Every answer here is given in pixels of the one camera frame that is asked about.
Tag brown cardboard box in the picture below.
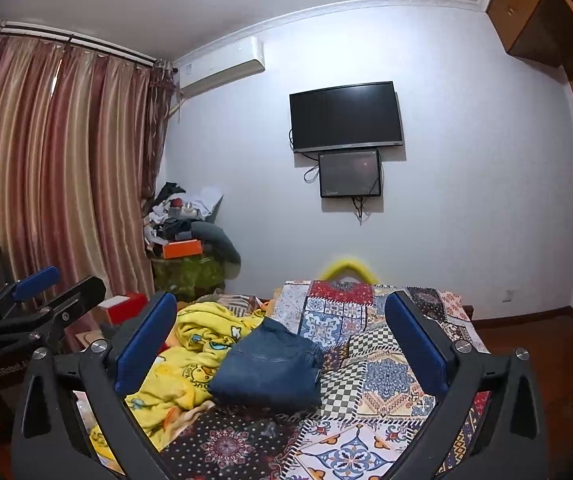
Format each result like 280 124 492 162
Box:
75 327 104 352

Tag wooden overhead cabinet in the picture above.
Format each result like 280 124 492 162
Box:
485 0 573 67

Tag orange box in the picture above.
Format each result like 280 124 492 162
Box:
162 240 203 259

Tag black wall television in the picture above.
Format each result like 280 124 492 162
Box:
289 81 405 154

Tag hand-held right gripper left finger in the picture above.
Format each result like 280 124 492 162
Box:
10 290 178 480

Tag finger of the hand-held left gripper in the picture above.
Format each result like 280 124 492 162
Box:
0 266 61 319
0 275 107 346

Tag grey cushion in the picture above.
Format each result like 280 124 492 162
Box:
191 222 242 267

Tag white curtain rail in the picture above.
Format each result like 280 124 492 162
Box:
0 19 174 68

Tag pile of clothes and clutter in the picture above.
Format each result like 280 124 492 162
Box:
141 181 224 248

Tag green cloth covered table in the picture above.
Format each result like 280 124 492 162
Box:
151 255 227 301

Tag small wall monitor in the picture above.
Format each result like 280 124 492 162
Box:
318 150 382 199

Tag striped grey cloth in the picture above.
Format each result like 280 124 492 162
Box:
194 289 267 318

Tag yellow cushion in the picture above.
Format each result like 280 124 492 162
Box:
319 255 378 283

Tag patchwork printed bed sheet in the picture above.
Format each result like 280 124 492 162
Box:
159 279 492 480

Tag blue denim jacket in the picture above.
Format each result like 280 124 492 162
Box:
208 316 325 413

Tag yellow cartoon blanket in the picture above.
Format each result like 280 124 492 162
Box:
89 295 267 453

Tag white air conditioner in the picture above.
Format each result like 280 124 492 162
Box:
174 35 266 100

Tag red box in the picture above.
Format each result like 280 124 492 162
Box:
100 292 148 326

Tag striped pink curtain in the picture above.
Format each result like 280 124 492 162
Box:
0 25 177 306

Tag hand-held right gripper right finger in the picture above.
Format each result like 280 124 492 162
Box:
385 289 550 480

